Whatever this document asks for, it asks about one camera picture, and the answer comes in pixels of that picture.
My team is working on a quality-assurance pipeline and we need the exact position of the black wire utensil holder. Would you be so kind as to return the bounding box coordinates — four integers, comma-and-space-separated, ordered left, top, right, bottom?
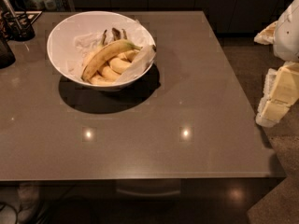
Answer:
4, 11, 36, 41

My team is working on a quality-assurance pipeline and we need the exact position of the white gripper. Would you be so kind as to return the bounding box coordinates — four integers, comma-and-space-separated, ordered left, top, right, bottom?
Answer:
255, 62, 299, 128

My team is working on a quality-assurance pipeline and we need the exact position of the white ceramic bowl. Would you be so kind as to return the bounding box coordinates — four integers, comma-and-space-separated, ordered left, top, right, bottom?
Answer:
47, 11, 152, 91

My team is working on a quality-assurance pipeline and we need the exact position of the dark container at left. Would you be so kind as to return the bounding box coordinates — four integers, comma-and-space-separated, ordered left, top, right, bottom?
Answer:
0, 34, 16, 68

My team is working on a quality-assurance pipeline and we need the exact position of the yellow banana bunch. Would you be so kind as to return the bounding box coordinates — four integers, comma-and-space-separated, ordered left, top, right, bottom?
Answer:
83, 28, 140, 86

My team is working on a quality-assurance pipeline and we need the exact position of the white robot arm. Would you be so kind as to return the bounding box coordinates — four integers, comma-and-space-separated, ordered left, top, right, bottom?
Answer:
254, 0, 299, 128

